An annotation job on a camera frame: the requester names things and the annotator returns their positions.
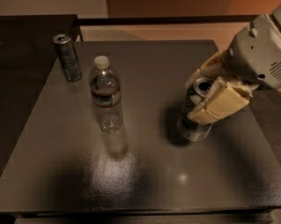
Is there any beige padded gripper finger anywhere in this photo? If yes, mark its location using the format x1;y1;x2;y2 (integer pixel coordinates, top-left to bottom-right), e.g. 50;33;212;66
190;77;258;124
185;50;232;89

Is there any silver green 7up can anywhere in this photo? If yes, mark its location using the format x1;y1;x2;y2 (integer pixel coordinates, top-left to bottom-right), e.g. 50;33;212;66
176;77;214;141

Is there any clear plastic water bottle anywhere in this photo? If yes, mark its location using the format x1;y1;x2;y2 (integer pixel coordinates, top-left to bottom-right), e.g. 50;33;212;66
89;55;123;133

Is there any tall slim silver can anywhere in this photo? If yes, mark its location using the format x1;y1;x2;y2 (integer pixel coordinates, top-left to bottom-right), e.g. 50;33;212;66
52;34;82;82

